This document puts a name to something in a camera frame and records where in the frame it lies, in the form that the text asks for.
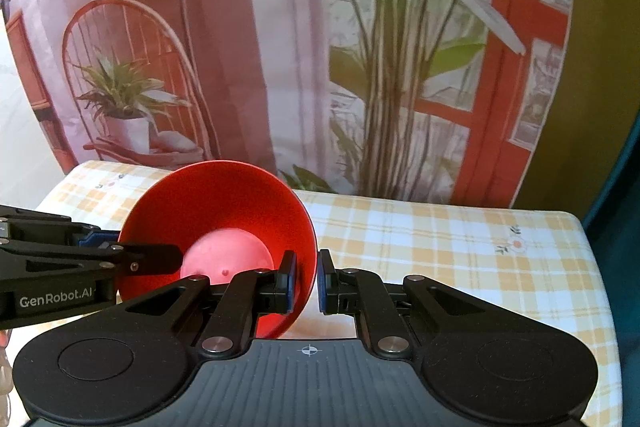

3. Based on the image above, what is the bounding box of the printed backdrop curtain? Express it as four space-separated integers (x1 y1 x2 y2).
1 0 573 207

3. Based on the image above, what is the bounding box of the yellow checkered tablecloth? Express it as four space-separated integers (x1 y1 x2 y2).
37 158 624 427

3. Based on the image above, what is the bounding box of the red bowl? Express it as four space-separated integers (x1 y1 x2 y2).
116 160 317 338

